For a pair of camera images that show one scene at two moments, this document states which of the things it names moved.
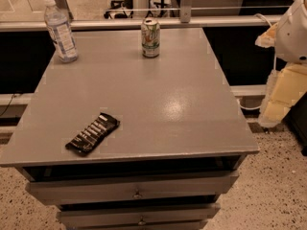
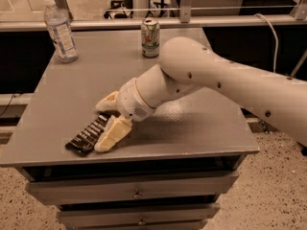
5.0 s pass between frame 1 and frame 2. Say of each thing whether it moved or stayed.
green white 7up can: stayed
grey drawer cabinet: stayed
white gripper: moved
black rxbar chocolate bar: stayed
